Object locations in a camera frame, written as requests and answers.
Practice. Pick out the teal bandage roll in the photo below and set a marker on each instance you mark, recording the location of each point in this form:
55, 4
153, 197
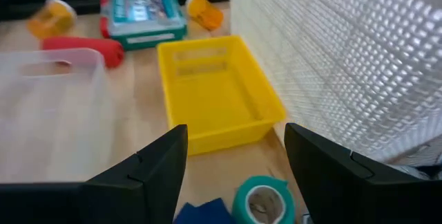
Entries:
239, 203

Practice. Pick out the dark blue garment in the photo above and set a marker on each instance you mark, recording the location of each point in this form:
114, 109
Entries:
207, 213

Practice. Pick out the white perforated laundry basket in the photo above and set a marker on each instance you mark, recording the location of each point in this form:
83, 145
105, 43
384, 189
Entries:
345, 61

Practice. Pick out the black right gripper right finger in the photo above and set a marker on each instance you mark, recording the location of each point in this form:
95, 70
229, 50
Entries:
345, 189

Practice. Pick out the teal first aid kit box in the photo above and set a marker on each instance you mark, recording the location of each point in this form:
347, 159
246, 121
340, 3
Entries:
145, 9

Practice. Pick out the red bandage roll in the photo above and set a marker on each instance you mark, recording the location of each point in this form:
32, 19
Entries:
103, 49

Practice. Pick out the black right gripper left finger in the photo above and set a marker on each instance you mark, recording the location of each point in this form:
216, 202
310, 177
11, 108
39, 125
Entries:
138, 189

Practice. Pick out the orange pill bottle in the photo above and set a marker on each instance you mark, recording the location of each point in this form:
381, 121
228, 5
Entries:
52, 20
205, 13

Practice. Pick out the small yellow plastic basket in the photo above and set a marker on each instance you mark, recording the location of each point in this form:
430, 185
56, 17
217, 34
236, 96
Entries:
214, 103

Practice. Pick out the clear plastic bin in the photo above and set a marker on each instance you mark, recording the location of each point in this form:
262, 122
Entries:
52, 120

